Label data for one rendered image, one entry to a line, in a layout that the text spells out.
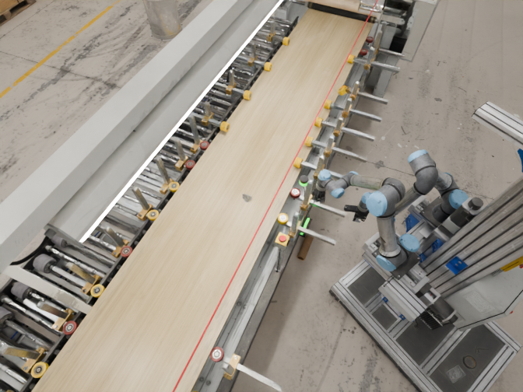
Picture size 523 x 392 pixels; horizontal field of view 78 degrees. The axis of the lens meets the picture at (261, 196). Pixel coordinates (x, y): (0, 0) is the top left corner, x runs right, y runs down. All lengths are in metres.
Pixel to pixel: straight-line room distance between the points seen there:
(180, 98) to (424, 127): 3.97
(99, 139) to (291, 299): 2.56
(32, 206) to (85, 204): 0.11
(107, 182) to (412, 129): 4.11
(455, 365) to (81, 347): 2.66
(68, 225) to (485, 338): 3.10
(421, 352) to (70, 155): 2.80
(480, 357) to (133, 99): 3.04
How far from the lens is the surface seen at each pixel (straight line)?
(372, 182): 1.95
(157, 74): 0.92
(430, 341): 3.12
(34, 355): 2.50
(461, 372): 3.17
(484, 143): 4.86
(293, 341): 3.04
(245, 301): 2.45
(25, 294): 2.74
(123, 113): 0.84
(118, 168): 0.85
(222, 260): 2.25
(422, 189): 2.05
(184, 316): 2.19
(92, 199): 0.82
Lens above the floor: 2.99
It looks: 58 degrees down
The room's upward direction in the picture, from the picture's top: straight up
